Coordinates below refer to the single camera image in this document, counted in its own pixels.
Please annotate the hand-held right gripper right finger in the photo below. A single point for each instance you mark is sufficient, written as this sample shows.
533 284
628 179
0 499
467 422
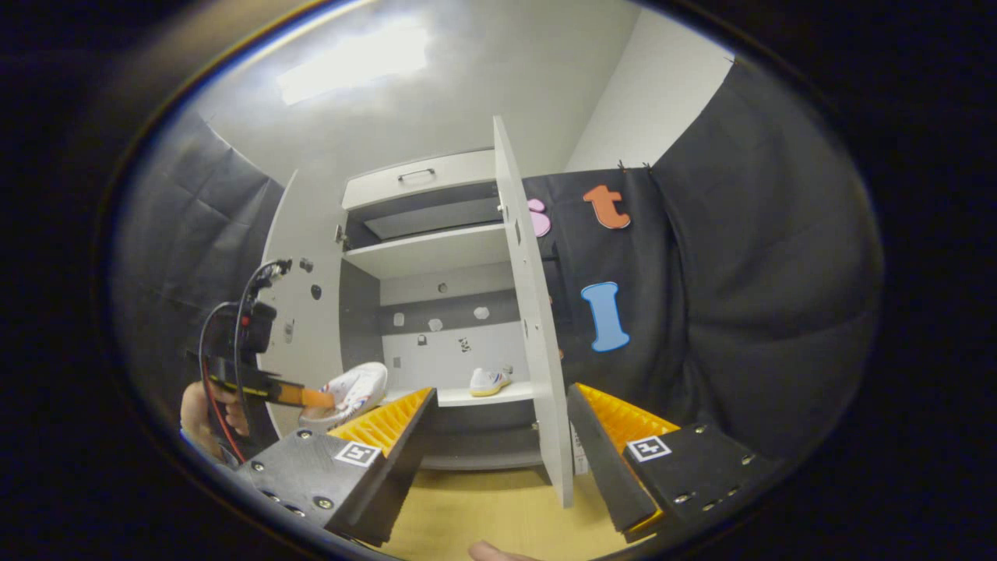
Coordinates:
604 460

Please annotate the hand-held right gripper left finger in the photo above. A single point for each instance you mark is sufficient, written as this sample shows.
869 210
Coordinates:
401 467

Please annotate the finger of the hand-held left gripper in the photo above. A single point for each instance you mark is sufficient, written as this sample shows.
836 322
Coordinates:
257 387

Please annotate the white canvas shoe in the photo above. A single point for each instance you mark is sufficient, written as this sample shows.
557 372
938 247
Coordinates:
489 382
354 389

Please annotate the white cabinet door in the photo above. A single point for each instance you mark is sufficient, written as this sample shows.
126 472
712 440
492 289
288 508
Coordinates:
300 234
537 351

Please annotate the white shoe cabinet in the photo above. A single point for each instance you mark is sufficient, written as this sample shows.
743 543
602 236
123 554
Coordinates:
436 249

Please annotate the metal door hinge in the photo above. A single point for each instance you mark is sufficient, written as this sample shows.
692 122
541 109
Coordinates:
341 234

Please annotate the white cabinet drawer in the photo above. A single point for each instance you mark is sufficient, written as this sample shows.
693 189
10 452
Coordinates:
366 187

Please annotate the ceiling light panel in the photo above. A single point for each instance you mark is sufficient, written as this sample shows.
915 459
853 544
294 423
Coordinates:
350 62

